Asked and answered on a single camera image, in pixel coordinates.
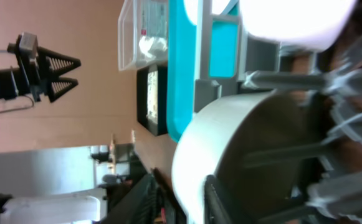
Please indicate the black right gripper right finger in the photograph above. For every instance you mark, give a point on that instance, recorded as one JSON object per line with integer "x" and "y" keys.
{"x": 220, "y": 206}

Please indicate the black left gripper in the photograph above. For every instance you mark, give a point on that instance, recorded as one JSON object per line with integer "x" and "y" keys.
{"x": 33, "y": 78}

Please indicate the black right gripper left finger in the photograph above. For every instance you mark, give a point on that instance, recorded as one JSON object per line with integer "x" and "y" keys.
{"x": 138, "y": 206}

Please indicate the grey bowl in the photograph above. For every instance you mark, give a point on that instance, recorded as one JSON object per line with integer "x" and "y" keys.
{"x": 215, "y": 143}

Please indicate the white napkin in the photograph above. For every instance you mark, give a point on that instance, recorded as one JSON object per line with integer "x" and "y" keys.
{"x": 153, "y": 48}

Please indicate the rice pile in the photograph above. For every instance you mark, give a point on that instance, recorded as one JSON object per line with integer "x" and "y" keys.
{"x": 152, "y": 96}

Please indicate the small pink saucer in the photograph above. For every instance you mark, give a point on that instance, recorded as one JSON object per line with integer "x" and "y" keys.
{"x": 309, "y": 24}

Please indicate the pink plate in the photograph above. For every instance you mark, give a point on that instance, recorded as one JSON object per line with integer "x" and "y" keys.
{"x": 191, "y": 8}

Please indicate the clear plastic waste bin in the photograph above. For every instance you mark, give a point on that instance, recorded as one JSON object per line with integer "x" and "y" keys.
{"x": 140, "y": 18}

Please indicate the grey dishwasher rack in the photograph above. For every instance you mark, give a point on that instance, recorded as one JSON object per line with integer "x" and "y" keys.
{"x": 325, "y": 185}

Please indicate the black tray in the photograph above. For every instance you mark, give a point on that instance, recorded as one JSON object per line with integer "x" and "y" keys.
{"x": 160, "y": 127}

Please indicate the teal serving tray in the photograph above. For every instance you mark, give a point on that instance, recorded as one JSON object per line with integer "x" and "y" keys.
{"x": 181, "y": 64}

